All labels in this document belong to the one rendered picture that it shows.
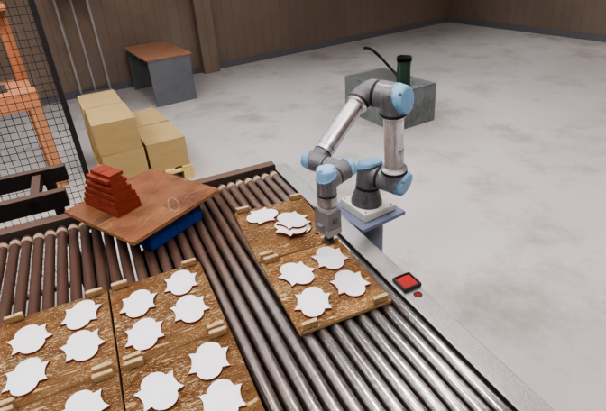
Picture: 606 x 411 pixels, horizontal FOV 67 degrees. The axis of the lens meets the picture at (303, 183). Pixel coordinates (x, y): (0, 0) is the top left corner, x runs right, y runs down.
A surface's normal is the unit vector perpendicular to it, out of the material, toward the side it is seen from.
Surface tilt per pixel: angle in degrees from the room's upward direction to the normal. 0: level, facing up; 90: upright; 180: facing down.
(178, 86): 90
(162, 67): 90
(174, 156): 90
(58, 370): 0
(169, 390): 0
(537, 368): 0
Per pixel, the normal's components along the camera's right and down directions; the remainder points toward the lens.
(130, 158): 0.46, 0.39
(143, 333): -0.07, -0.88
